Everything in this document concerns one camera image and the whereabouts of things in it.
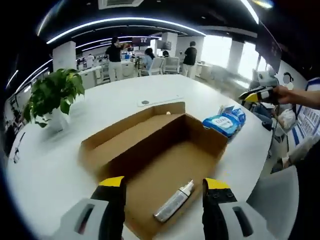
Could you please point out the ceiling air conditioner vent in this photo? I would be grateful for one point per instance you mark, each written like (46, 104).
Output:
(120, 3)

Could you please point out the white pillar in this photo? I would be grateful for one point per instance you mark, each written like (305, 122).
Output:
(63, 56)

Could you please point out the brown cardboard shoe box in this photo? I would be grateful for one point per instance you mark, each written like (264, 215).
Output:
(155, 160)

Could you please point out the blue wet wipes pack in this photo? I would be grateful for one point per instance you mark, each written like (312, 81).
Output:
(221, 123)

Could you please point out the ceiling light strip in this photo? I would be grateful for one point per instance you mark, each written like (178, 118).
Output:
(125, 21)
(250, 10)

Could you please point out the small white carton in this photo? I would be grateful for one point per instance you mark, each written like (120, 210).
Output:
(225, 109)

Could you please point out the white pump bottle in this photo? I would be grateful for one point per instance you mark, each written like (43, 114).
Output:
(172, 205)

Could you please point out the blue soft tissue pack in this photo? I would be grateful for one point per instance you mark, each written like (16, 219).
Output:
(240, 116)

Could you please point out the white office chair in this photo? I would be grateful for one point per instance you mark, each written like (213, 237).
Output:
(157, 65)
(172, 65)

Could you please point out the grey mesh office chair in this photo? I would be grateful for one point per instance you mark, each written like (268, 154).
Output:
(275, 200)

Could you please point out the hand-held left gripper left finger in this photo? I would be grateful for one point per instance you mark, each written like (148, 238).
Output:
(112, 202)

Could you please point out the potted green plant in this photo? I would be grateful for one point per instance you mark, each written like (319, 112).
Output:
(53, 92)

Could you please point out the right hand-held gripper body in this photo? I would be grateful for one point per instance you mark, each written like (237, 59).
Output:
(268, 80)

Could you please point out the dark red screen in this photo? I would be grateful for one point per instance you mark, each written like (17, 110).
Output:
(140, 40)

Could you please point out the person's right hand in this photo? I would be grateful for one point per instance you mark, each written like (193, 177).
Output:
(283, 95)

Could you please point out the blue white display board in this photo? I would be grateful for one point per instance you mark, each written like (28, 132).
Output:
(307, 117)

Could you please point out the small black white tool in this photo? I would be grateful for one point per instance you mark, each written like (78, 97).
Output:
(18, 147)

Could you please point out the black wall screen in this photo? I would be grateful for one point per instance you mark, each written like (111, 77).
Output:
(271, 47)

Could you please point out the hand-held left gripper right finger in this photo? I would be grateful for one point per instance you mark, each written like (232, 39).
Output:
(215, 207)

